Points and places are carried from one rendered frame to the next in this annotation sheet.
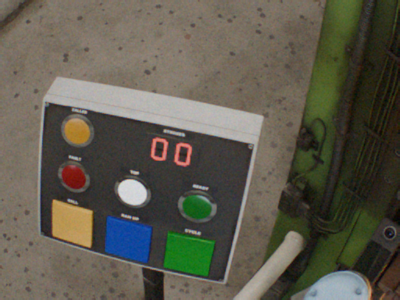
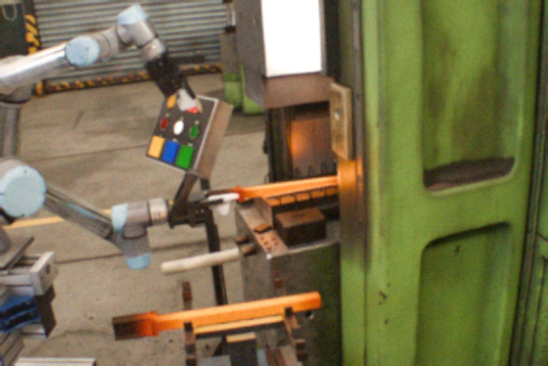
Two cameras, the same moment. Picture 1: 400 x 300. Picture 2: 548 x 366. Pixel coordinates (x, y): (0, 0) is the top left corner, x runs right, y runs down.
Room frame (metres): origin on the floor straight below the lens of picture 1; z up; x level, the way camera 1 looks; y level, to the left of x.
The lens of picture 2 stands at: (-0.67, -1.50, 1.64)
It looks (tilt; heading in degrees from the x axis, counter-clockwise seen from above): 21 degrees down; 38
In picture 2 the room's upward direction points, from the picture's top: 3 degrees counter-clockwise
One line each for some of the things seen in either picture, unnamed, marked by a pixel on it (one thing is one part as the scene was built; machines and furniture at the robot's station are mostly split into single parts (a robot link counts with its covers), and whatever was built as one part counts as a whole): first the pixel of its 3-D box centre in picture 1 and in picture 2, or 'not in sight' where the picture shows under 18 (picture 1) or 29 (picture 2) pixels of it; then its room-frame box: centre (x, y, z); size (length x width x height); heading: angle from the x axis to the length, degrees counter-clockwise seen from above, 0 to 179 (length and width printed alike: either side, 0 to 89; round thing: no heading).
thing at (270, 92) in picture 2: not in sight; (322, 76); (0.68, -0.55, 1.32); 0.42 x 0.20 x 0.10; 147
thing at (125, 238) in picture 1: (128, 238); (171, 152); (0.62, 0.10, 1.01); 0.07 x 0.05 x 0.07; 82
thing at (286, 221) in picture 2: not in sight; (301, 226); (0.46, -0.61, 0.95); 0.12 x 0.08 x 0.06; 147
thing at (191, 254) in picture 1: (189, 252); (186, 157); (0.60, 0.00, 1.01); 0.07 x 0.05 x 0.07; 82
